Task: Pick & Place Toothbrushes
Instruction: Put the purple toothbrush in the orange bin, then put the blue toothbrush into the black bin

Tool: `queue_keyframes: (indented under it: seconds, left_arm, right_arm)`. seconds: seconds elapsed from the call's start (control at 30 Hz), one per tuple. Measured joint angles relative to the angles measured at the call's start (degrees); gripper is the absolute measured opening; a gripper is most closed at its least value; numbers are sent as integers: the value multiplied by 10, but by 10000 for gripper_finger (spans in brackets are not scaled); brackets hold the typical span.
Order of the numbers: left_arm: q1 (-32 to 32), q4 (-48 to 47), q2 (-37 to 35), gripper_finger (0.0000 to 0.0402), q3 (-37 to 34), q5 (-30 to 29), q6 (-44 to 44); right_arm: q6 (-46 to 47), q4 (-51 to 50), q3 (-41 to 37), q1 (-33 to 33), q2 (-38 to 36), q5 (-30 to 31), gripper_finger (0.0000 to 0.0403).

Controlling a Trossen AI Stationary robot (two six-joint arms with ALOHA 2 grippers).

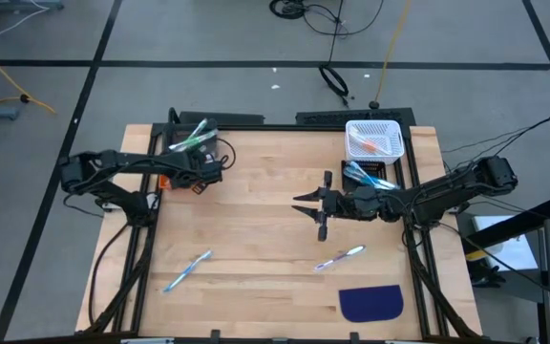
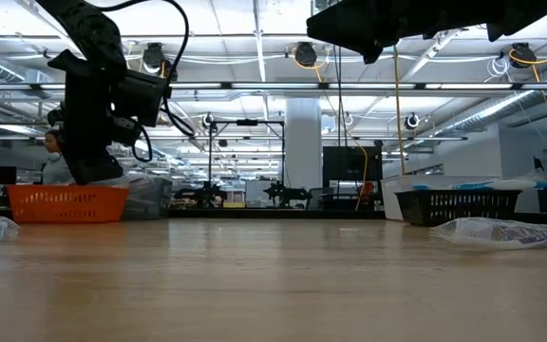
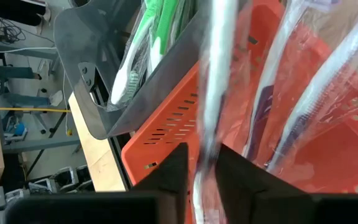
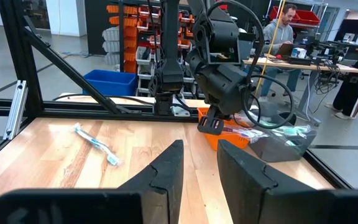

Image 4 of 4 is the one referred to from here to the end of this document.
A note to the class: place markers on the rack of orange bins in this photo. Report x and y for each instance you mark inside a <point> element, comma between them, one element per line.
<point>130,40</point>

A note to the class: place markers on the wooden desk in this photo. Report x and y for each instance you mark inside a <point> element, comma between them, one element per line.
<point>322,66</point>

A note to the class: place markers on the purple toothbrush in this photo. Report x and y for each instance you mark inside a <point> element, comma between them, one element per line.
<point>247,132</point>

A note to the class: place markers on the laptop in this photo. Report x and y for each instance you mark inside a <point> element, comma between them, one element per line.
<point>286,49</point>

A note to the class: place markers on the blue plastic bin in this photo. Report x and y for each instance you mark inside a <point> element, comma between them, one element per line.
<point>110,82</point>

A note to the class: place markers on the blue toothbrush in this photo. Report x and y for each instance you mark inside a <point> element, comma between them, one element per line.
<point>96,143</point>

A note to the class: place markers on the dark grey plastic basket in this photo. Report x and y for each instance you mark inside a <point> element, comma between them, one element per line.
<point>275,151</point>

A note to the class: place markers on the green toothbrush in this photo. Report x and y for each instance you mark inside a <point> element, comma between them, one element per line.
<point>267,124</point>
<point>294,130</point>
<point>291,143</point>

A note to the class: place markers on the orange plastic basket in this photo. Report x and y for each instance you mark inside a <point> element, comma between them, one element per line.
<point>228,141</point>

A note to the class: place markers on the red storage bin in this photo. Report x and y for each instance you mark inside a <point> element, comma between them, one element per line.
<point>306,18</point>

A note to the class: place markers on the black desk monitor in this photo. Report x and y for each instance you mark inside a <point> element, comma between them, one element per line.
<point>348,29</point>

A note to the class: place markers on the person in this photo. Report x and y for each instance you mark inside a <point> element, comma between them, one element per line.
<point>353,87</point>
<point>280,34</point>

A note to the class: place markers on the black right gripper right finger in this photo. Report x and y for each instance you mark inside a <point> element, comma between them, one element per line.
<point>253,199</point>

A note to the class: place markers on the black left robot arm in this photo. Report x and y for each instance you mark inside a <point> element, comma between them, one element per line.
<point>169,46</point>

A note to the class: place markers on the black aluminium table frame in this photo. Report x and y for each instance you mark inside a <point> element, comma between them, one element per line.
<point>17,46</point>

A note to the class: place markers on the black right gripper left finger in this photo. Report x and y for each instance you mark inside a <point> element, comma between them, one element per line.
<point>163,199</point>

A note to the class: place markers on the silver aluminium bracket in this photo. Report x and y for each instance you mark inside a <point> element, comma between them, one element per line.
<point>15,109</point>

